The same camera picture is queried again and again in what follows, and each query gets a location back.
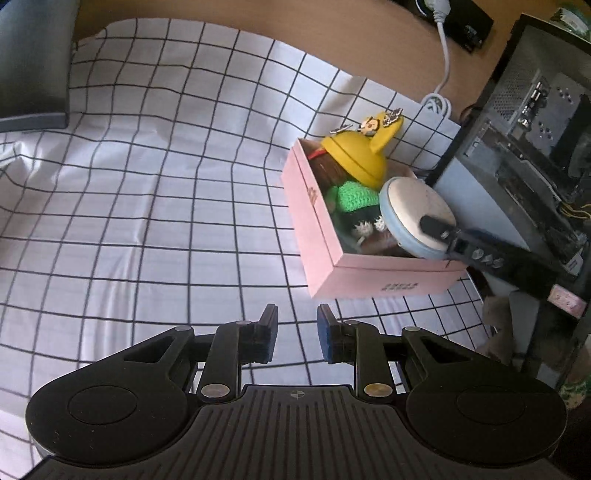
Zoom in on yellow hat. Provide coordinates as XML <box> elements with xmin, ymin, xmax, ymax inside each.
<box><xmin>321</xmin><ymin>108</ymin><xmax>405</xmax><ymax>189</ymax></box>

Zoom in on black computer case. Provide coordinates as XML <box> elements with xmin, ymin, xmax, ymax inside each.
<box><xmin>425</xmin><ymin>14</ymin><xmax>591</xmax><ymax>324</ymax></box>

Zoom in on black power strip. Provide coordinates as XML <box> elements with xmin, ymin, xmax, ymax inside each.
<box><xmin>392</xmin><ymin>0</ymin><xmax>495</xmax><ymax>55</ymax></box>

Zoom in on crochet doll green body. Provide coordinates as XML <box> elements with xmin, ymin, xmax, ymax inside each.
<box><xmin>307</xmin><ymin>148</ymin><xmax>400</xmax><ymax>253</ymax></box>

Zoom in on round cream blue cushion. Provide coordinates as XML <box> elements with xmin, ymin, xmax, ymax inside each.
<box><xmin>379</xmin><ymin>176</ymin><xmax>459</xmax><ymax>259</ymax></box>

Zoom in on white power cable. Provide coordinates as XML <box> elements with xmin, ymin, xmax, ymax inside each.
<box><xmin>418</xmin><ymin>0</ymin><xmax>454</xmax><ymax>119</ymax></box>

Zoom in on white green container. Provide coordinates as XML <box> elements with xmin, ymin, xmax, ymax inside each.
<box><xmin>554</xmin><ymin>4</ymin><xmax>591</xmax><ymax>35</ymax></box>

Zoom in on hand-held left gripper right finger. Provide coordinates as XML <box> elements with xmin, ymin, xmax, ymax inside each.
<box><xmin>317</xmin><ymin>303</ymin><xmax>468</xmax><ymax>401</ymax></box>

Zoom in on dark grey case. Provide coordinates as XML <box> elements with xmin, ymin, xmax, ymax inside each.
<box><xmin>0</xmin><ymin>0</ymin><xmax>77</xmax><ymax>134</ymax></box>

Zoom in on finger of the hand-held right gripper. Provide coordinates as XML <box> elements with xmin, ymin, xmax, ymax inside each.
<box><xmin>419</xmin><ymin>215</ymin><xmax>462</xmax><ymax>241</ymax></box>

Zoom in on pink box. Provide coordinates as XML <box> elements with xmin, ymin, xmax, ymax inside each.
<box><xmin>281</xmin><ymin>138</ymin><xmax>469</xmax><ymax>300</ymax></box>

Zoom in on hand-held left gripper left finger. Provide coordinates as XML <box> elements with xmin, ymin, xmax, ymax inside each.
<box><xmin>122</xmin><ymin>303</ymin><xmax>280</xmax><ymax>401</ymax></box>

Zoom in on white checked cloth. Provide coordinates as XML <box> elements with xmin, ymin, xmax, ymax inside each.
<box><xmin>0</xmin><ymin>18</ymin><xmax>495</xmax><ymax>462</ymax></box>

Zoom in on green patterned cloth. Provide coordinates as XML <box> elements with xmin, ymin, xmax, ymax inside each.
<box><xmin>556</xmin><ymin>364</ymin><xmax>591</xmax><ymax>411</ymax></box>

